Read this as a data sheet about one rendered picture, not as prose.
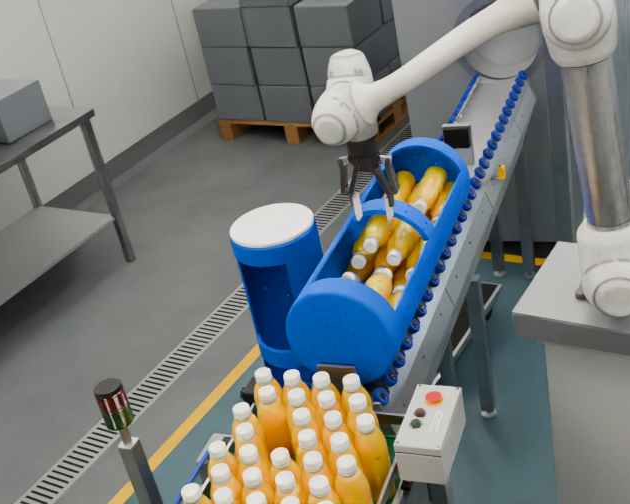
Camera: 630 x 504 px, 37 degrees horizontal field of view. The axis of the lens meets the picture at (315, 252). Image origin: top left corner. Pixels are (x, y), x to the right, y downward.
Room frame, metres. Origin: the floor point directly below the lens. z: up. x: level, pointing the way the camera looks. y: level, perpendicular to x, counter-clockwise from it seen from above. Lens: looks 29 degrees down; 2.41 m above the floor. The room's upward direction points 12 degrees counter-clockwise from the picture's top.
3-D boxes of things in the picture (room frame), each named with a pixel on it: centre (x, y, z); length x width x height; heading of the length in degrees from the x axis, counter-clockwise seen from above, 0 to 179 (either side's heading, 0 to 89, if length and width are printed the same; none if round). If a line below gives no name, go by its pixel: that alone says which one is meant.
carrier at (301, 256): (2.70, 0.12, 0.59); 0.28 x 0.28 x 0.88
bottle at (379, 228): (2.29, -0.20, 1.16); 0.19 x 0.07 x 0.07; 154
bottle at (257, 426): (1.69, 0.24, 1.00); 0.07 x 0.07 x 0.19
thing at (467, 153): (3.05, -0.58, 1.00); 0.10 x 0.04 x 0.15; 64
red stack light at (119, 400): (1.67, 0.50, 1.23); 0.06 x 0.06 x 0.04
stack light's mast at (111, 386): (1.67, 0.50, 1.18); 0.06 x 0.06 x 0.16
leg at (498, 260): (3.71, -0.83, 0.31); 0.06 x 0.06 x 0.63; 64
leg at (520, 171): (3.64, -0.95, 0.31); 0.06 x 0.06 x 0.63; 64
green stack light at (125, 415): (1.67, 0.50, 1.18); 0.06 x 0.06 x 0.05
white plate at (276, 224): (2.70, 0.12, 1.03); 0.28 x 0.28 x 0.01
